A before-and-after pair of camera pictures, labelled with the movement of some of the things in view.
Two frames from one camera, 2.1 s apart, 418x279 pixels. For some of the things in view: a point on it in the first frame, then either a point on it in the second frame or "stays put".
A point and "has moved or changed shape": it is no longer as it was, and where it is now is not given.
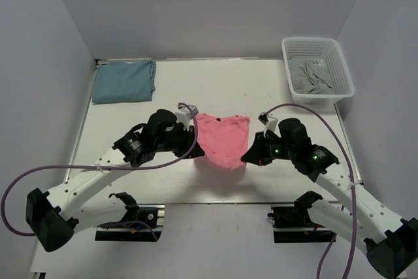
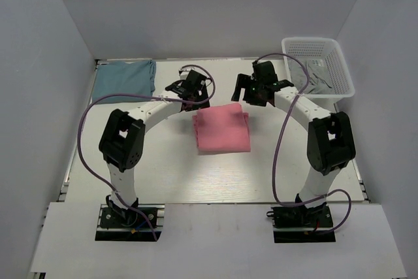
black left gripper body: x=179 y=141 → x=204 y=86
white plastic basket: x=317 y=70 stays put
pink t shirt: x=224 y=139 has moved or changed shape
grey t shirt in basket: x=307 y=79 stays put
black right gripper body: x=273 y=148 → x=256 y=86
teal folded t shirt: x=125 y=82 stays put
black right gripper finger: x=254 y=155 → x=249 y=96
